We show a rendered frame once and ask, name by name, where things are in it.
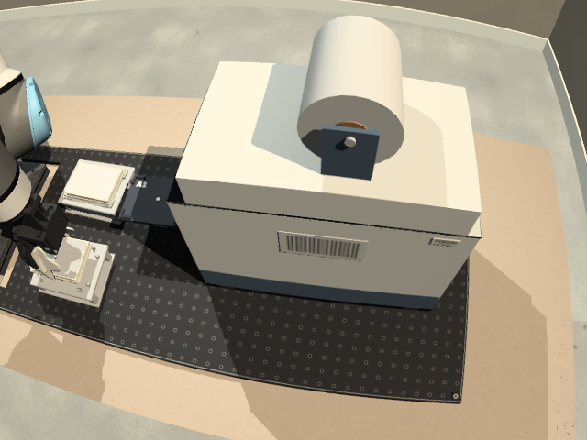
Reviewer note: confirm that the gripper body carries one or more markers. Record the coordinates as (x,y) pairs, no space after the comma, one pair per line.
(47,232)

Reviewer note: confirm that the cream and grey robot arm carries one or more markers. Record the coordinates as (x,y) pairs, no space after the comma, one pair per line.
(24,125)

